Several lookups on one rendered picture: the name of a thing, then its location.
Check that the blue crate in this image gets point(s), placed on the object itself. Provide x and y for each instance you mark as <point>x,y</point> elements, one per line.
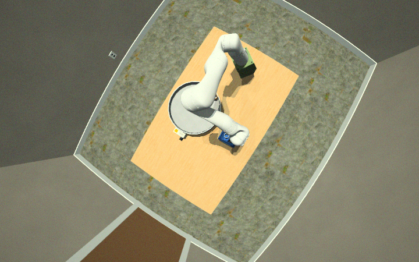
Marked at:
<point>225,140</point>

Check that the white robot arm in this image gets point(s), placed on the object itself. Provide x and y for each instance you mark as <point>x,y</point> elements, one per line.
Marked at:
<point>199,98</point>

